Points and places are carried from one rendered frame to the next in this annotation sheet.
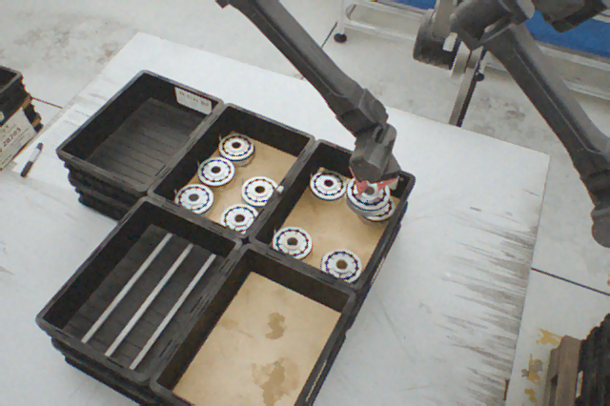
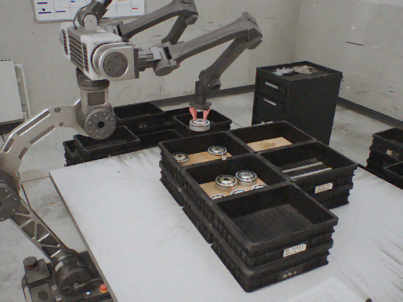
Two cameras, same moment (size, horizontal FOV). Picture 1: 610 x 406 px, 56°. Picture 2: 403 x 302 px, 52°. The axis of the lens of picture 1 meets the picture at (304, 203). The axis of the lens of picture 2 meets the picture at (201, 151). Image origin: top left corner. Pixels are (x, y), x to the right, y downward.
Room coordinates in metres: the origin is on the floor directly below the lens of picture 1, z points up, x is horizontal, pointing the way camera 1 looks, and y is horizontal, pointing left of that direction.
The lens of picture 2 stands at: (2.33, 1.08, 1.83)
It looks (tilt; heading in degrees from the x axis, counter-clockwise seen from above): 26 degrees down; 219
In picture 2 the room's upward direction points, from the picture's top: 2 degrees clockwise
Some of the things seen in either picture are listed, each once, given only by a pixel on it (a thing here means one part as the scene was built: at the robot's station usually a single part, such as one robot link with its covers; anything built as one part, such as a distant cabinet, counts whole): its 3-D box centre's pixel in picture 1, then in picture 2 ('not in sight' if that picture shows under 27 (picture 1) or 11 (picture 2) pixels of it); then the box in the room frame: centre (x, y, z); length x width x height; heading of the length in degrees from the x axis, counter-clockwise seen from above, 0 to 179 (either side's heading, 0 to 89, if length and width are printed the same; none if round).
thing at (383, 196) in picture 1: (368, 192); (200, 122); (0.85, -0.15, 1.04); 0.10 x 0.10 x 0.01
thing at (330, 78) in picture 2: not in sight; (292, 117); (-0.93, -0.52, 0.45); 0.60 x 0.45 x 0.90; 161
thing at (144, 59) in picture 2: not in sight; (140, 59); (1.31, -0.07, 1.45); 0.09 x 0.08 x 0.12; 71
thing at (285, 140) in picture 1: (236, 178); (234, 186); (1.00, 0.19, 0.87); 0.40 x 0.30 x 0.11; 156
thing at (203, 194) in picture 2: (235, 167); (234, 177); (1.00, 0.19, 0.92); 0.40 x 0.30 x 0.02; 156
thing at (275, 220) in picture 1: (334, 221); (204, 158); (0.88, -0.08, 0.87); 0.40 x 0.30 x 0.11; 156
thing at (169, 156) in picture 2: (335, 209); (204, 149); (0.88, -0.08, 0.92); 0.40 x 0.30 x 0.02; 156
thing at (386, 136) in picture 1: (380, 141); (201, 87); (0.84, -0.15, 1.22); 0.07 x 0.06 x 0.07; 162
